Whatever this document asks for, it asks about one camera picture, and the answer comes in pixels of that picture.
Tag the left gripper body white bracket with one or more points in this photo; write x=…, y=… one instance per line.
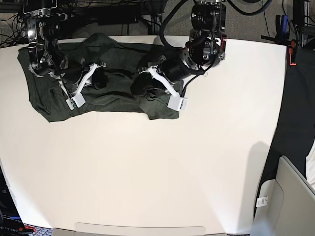
x=170, y=72

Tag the red clamp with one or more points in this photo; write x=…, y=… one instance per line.
x=292, y=52

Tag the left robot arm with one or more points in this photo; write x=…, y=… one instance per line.
x=205, y=47

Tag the green long sleeve shirt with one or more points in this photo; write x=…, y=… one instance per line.
x=110, y=88

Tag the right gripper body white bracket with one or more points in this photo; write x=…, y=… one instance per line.
x=76, y=100

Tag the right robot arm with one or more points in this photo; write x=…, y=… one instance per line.
x=44, y=22

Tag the dark grey mat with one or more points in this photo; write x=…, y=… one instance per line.
x=295, y=132

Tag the black box red logo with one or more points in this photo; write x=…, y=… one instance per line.
x=10, y=223

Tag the white plastic bin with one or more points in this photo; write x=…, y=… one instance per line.
x=286, y=204

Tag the blue handled tool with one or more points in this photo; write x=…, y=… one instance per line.
x=283, y=30

